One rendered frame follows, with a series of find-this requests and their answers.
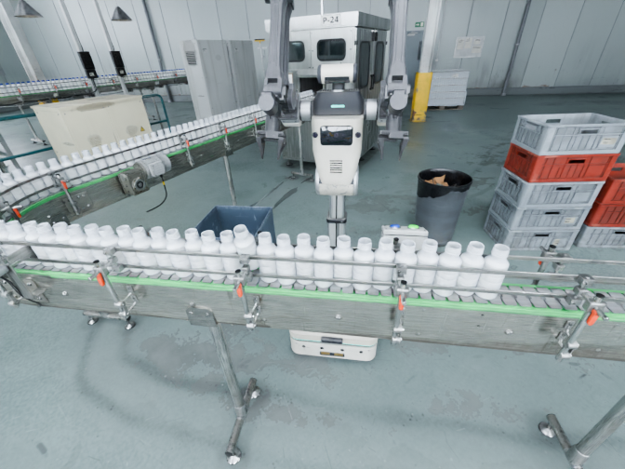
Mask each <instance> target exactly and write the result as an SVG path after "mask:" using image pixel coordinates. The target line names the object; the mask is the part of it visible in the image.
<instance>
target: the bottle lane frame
mask: <svg viewBox="0 0 625 469"><path fill-rule="evenodd" d="M15 271H16V272H17V273H18V275H19V276H20V278H21V279H27V280H33V281H34V282H35V284H36V285H37V286H38V287H39V288H47V290H46V291H45V292H43V294H44V295H45V297H46V298H47V300H48V302H41V301H38V302H40V303H41V304H42V306H44V307H54V308H64V309H74V310H84V311H93V312H103V313H113V314H119V313H120V311H119V309H118V308H117V307H114V300H113V298H112V296H111V294H110V292H109V290H108V289H107V288H106V286H105V285H104V286H101V285H100V283H99V281H98V280H97V278H96V277H95V278H94V279H93V280H91V281H88V280H87V279H88V278H89V277H90V276H91V275H90V274H89V273H90V272H89V273H88V274H80V272H79V273H70V272H69V273H64V272H61V271H59V272H52V271H51V270H50V271H43V270H40V271H39V270H34V269H32V270H26V269H24V268H23V269H15ZM107 276H108V278H109V279H110V281H111V283H112V285H113V288H114V290H115V292H116V293H117V295H118V297H119V299H120V300H123V299H124V298H125V297H126V296H127V295H128V294H129V293H130V292H128V290H127V288H126V286H131V287H132V289H133V291H134V293H132V294H131V295H136V297H137V299H138V301H139V302H137V303H136V304H135V306H134V307H133V308H132V309H131V310H130V312H131V315H142V316H151V317H162V318H171V319H181V320H189V318H188V316H187V314H186V309H187V308H188V307H189V306H190V307H202V308H208V309H209V310H211V311H212V312H213V315H214V317H215V320H216V323H221V324H231V325H240V326H246V320H245V312H244V308H243V304H242V300H241V298H240V297H239V296H238V294H237V291H236V292H233V287H234V284H233V285H226V284H224V282H225V281H224V282H223V283H222V284H214V283H213V281H214V280H213V281H212V282H211V283H203V282H202V281H203V280H202V281H201V282H192V279H191V280H190V281H180V280H179V281H176V280H170V278H169V279H168V280H164V279H160V277H159V278H158V279H151V278H149V277H148V278H139V276H140V275H139V276H138V277H129V276H119V275H117V276H113V275H107ZM246 284H247V282H246ZM245 291H246V298H247V303H248V308H249V311H250V312H252V309H253V307H254V305H255V303H254V299H253V296H259V303H258V304H257V306H260V309H261V313H259V316H258V318H257V321H256V324H257V327H260V328H279V329H289V330H298V331H309V332H318V333H328V334H338V335H348V336H358V337H368V338H378V339H387V340H391V339H392V328H393V323H394V318H395V312H396V306H397V301H398V298H396V297H394V296H393V293H392V296H391V297H388V296H381V295H380V292H379V295H378V296H376V295H368V293H367V292H366V294H365V295H363V294H355V291H353V293H352V294H351V293H343V292H342V290H341V291H340V293H337V292H330V288H329V289H328V292H325V291H318V288H316V290H315V291H313V290H306V287H304V289H303V290H300V289H294V286H293V287H292V289H288V288H282V285H281V286H280V288H270V285H269V286H268V287H267V288H264V287H259V283H258V284H257V285H256V286H255V287H251V286H247V285H245ZM131 295H130V297H129V298H128V299H127V300H126V308H127V310H128V309H129V308H130V306H131V305H132V304H133V303H134V301H133V300H132V298H131ZM487 301H488V303H477V302H476V301H475V300H474V299H473V302H463V301H462V300H461V299H460V298H459V301H449V300H448V299H447V297H445V301H438V300H435V299H434V298H433V296H432V299H431V300H425V299H421V298H420V296H419V297H418V298H417V299H413V298H407V299H406V305H404V308H405V313H404V315H402V317H401V318H403V324H402V327H403V328H404V331H403V332H402V334H401V337H402V341H407V342H426V343H436V344H445V345H456V346H465V347H475V348H485V349H495V350H505V351H514V352H525V353H534V354H545V355H556V350H557V349H561V346H560V344H559V343H558V342H559V339H557V337H558V335H559V334H560V332H561V331H565V328H564V326H565V323H566V322H567V321H575V324H574V325H573V327H572V328H571V329H570V330H569V331H568V333H569V334H570V333H571V331H572V330H573V328H574V327H575V325H576V324H577V323H578V321H579V320H580V318H581V317H582V315H583V313H584V312H585V311H580V310H579V308H578V307H577V308H578V310H577V311H575V310H566V309H565V308H564V307H563V306H562V307H563V308H562V309H551V308H550V307H549V306H548V305H547V304H546V305H547V308H538V307H535V306H534V305H533V304H532V303H531V304H532V307H525V306H520V305H519V304H518V303H517V305H516V306H512V305H505V304H504V302H502V305H500V304H491V303H490V302H489V300H487ZM605 314H606V315H607V316H608V317H609V321H604V320H603V319H602V318H601V317H600V316H599V317H598V319H597V320H596V321H595V322H594V324H593V325H591V326H589V325H588V324H587V325H586V326H585V328H584V329H583V330H582V331H581V333H580V334H579V336H578V338H577V339H576V341H577V342H578V349H576V350H575V349H574V351H573V352H572V354H571V355H572V356H573V357H583V358H592V359H603V360H612V361H622V362H625V314H614V313H612V312H611V311H609V313H605Z"/></svg>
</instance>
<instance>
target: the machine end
mask: <svg viewBox="0 0 625 469"><path fill-rule="evenodd" d="M390 29H391V20H390V19H386V18H382V17H379V16H375V15H372V14H368V13H365V12H361V11H352V12H341V13H332V14H323V15H313V16H303V17H294V18H290V25H289V62H288V72H289V73H292V74H293V83H294V85H295V92H298V93H301V92H305V91H308V90H312V93H314V92H316V91H319V90H320V89H332V84H319V83H318V80H317V67H318V65H319V64H340V63H353V64H355V63H357V72H358V75H357V82H356V83H354V82H352V83H345V89H346V88H358V89H360V91H361V93H362V95H363V97H364V99H365V100H367V99H378V98H379V93H380V82H381V81H383V74H384V62H385V51H386V45H387V44H388V41H386V39H387V32H386V31H389V30H390ZM281 132H285V134H286V147H285V148H284V150H283V152H282V155H283V159H287V160H288V163H286V165H287V166H292V165H293V163H290V160H298V161H299V134H298V127H290V128H288V129H285V130H283V131H281ZM378 134H379V126H378V125H377V120H364V122H363V139H362V151H361V154H360V158H359V160H360V161H362V160H365V159H364V158H363V157H362V156H363V155H364V154H365V153H366V152H367V151H368V150H375V149H376V148H374V147H373V146H374V145H375V144H376V143H377V139H378ZM301 142H302V159H303V161H306V162H314V163H315V159H314V154H313V131H312V121H305V123H303V124H301Z"/></svg>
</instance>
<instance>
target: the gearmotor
mask: <svg viewBox="0 0 625 469"><path fill-rule="evenodd" d="M171 168H172V165H171V162H170V160H169V158H168V157H167V156H166V155H165V154H157V155H154V156H150V157H147V158H144V159H141V160H140V161H137V162H135V163H134V164H133V168H131V169H128V170H125V171H122V172H120V173H119V174H117V175H118V178H119V180H120V182H121V184H122V187H123V190H124V192H125V194H126V196H127V197H130V196H131V195H132V194H133V195H134V196H136V195H138V194H142V193H144V192H146V191H148V190H150V188H149V185H148V182H147V180H148V179H150V178H153V177H156V176H159V175H160V178H162V182H163V184H164V187H165V190H166V186H165V182H164V180H163V177H164V176H163V175H162V174H163V173H166V172H167V171H169V170H170V169H171ZM166 197H167V191H166ZM166 197H165V200H164V201H163V202H162V203H161V204H160V205H158V206H157V207H155V208H158V207H159V206H161V205H162V204H163V203H164V202H165V201H166ZM155 208H152V209H150V210H148V211H146V212H149V211H151V210H153V209H155Z"/></svg>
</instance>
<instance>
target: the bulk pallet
mask: <svg viewBox="0 0 625 469"><path fill-rule="evenodd" d="M431 72H432V83H431V89H430V95H429V100H428V107H427V108H435V107H439V109H427V110H462V108H463V105H464V103H465V100H466V94H467V91H466V87H467V86H468V84H467V83H468V79H469V73H470V71H467V70H461V69H448V70H431ZM463 102H464V103H463ZM445 107H457V108H450V109H445Z"/></svg>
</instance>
